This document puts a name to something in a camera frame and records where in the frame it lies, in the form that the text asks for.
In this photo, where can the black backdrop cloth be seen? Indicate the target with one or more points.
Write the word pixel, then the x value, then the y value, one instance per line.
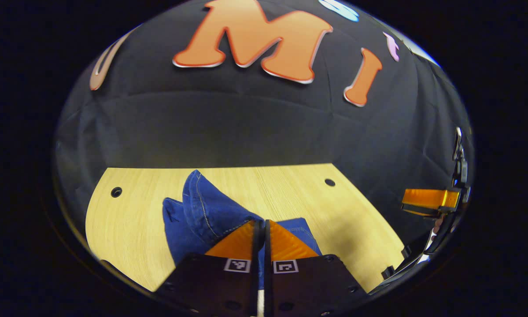
pixel 246 127

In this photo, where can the blue denim jeans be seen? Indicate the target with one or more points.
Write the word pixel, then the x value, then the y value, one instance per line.
pixel 206 211

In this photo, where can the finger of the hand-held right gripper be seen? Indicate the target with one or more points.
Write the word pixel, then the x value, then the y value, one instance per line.
pixel 426 199

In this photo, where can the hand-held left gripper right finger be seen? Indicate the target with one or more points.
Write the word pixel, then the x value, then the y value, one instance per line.
pixel 308 286

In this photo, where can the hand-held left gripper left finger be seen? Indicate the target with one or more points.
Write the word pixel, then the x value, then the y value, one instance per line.
pixel 228 286

